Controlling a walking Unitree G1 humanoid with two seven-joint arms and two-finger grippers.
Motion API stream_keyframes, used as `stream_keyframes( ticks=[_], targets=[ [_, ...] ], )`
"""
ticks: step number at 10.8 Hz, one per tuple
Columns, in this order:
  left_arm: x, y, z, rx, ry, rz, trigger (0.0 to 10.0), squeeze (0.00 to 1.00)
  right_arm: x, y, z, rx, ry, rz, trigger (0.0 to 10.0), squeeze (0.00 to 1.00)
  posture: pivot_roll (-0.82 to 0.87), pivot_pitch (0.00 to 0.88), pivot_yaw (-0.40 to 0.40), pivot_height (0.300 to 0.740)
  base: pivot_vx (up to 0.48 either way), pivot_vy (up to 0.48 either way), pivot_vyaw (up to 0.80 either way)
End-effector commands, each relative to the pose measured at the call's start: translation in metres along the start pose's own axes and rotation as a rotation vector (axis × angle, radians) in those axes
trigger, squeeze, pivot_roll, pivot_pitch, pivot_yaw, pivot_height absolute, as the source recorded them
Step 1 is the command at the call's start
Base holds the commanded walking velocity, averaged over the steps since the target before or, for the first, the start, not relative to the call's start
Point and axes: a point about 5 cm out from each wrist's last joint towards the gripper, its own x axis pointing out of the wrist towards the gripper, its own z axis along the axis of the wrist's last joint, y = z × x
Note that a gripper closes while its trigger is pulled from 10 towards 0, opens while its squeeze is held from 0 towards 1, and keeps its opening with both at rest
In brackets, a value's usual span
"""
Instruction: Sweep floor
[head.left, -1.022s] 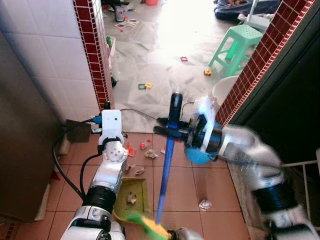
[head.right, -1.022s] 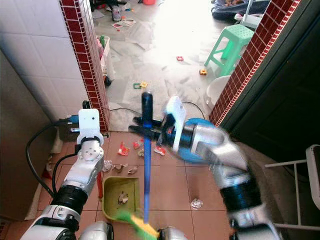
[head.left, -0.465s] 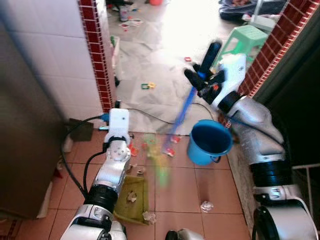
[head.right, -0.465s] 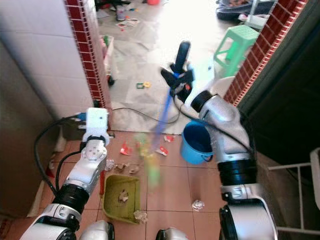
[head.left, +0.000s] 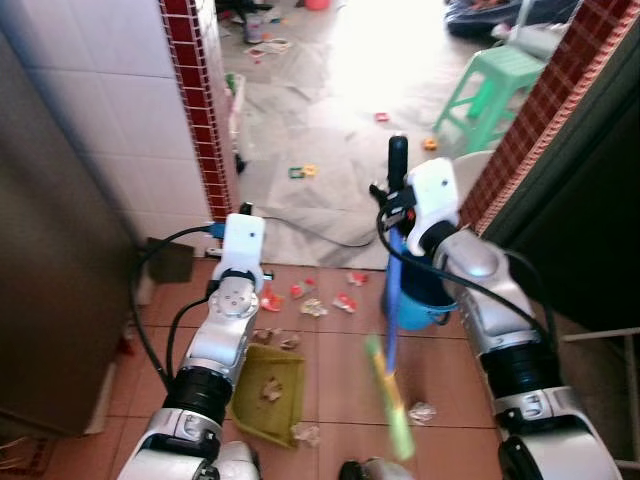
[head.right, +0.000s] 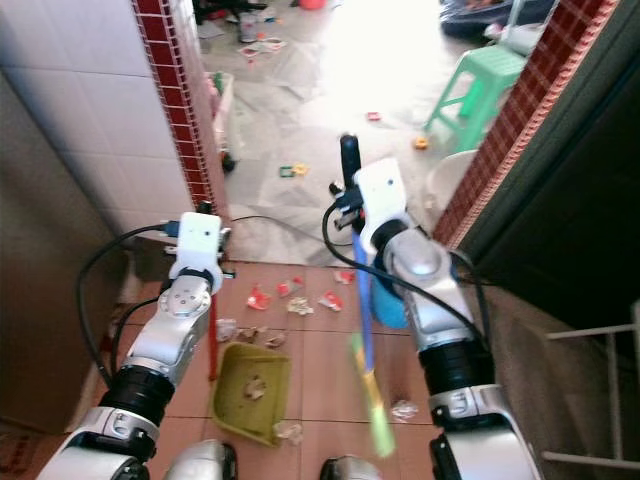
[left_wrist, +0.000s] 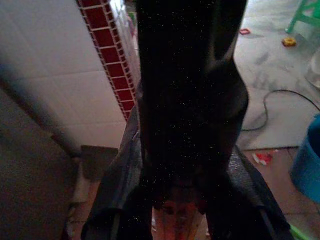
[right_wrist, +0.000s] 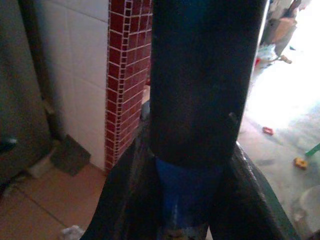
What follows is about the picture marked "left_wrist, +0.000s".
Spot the green plastic stool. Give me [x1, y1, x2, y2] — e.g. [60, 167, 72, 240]
[284, 0, 320, 35]

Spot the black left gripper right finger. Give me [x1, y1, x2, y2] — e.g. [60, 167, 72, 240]
[206, 144, 293, 240]

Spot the grey floor mat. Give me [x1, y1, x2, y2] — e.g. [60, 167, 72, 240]
[233, 0, 320, 151]

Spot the blue plastic bucket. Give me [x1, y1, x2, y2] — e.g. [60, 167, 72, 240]
[289, 113, 320, 204]

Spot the stainless steel fridge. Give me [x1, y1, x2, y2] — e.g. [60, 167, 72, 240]
[0, 62, 85, 240]

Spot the black floor cable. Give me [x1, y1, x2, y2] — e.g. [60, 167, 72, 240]
[240, 89, 320, 132]

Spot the small yellow toy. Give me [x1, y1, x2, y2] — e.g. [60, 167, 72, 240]
[281, 36, 298, 48]

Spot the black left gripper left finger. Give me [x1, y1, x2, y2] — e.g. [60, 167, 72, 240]
[80, 103, 157, 240]

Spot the white plastic basin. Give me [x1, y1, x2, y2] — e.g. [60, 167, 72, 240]
[303, 46, 320, 89]

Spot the blue-handled green broom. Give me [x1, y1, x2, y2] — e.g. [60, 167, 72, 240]
[288, 223, 320, 240]

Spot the red-handled yellow-green dustpan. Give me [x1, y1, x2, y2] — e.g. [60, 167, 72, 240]
[134, 0, 251, 240]

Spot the red snack wrapper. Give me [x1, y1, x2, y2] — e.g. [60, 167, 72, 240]
[251, 149, 274, 166]

